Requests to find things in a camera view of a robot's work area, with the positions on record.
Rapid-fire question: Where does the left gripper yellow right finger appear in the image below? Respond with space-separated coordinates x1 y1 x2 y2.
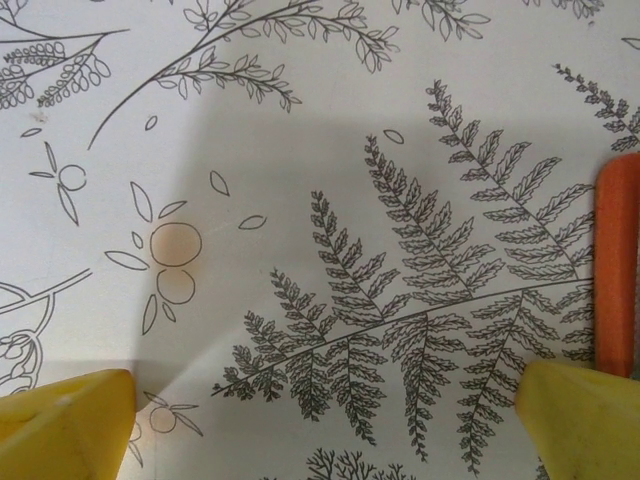
514 360 640 480

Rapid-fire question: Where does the orange card holder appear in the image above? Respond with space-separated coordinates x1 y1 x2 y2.
593 152 640 376

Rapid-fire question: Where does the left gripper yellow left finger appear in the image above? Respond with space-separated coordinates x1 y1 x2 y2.
0 368 139 480

